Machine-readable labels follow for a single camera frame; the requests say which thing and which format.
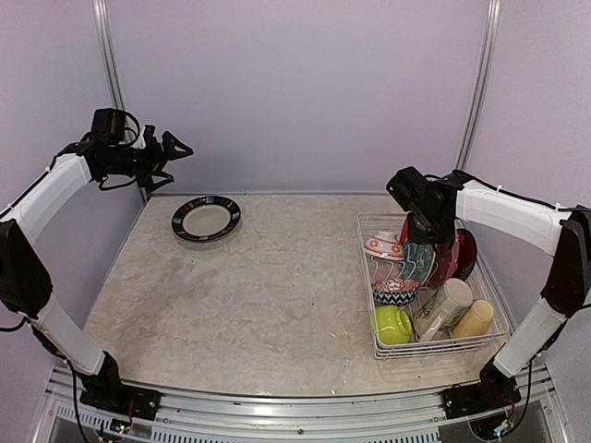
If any aluminium front rail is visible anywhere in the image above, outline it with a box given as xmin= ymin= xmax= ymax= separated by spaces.
xmin=45 ymin=364 xmax=567 ymax=443

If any pink polka dot plate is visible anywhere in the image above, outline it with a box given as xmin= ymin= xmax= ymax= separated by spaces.
xmin=426 ymin=239 xmax=460 ymax=289

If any aluminium corner post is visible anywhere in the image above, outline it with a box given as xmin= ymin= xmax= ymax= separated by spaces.
xmin=455 ymin=0 xmax=501 ymax=170
xmin=90 ymin=0 xmax=151 ymax=202

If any blue white zigzag bowl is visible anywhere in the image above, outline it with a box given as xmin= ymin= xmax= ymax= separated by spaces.
xmin=371 ymin=278 xmax=420 ymax=307

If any white wire dish rack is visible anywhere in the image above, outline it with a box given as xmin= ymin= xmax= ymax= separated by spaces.
xmin=356 ymin=212 xmax=511 ymax=359

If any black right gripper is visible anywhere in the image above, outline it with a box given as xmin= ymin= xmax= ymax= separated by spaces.
xmin=409 ymin=206 xmax=456 ymax=244

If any left aluminium corner post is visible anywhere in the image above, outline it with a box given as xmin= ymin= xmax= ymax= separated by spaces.
xmin=90 ymin=0 xmax=151 ymax=202

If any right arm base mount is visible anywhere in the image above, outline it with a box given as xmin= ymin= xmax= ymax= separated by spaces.
xmin=440 ymin=383 xmax=522 ymax=420

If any black rimmed striped plate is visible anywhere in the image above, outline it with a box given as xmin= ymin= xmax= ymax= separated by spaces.
xmin=171 ymin=196 xmax=242 ymax=244

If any yellow cup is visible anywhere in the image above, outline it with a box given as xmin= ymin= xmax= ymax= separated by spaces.
xmin=452 ymin=300 xmax=495 ymax=339

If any red teal patterned plate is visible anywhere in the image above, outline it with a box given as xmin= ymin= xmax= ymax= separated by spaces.
xmin=400 ymin=219 xmax=436 ymax=285

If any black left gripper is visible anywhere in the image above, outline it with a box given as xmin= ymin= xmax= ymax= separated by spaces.
xmin=103 ymin=130 xmax=192 ymax=192

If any dark red floral plate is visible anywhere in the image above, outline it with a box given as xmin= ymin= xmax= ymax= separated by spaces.
xmin=453 ymin=228 xmax=477 ymax=281

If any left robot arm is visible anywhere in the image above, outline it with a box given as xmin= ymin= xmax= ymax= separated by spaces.
xmin=1 ymin=108 xmax=194 ymax=411

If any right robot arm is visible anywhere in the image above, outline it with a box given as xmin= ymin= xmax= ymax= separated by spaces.
xmin=386 ymin=166 xmax=590 ymax=415

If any right aluminium corner post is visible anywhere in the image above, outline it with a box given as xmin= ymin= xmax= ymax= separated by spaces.
xmin=455 ymin=0 xmax=501 ymax=170

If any lime green bowl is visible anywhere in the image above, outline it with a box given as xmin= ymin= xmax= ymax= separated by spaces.
xmin=371 ymin=305 xmax=413 ymax=346

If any white red patterned bowl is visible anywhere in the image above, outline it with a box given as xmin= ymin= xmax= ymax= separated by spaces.
xmin=363 ymin=231 xmax=404 ymax=261

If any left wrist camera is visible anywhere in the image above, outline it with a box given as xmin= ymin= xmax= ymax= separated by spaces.
xmin=132 ymin=125 xmax=158 ymax=150

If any white printed mug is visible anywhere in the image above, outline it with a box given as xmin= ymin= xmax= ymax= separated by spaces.
xmin=414 ymin=278 xmax=474 ymax=342

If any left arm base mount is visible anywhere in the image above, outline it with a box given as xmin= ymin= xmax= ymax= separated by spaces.
xmin=80 ymin=385 xmax=162 ymax=421

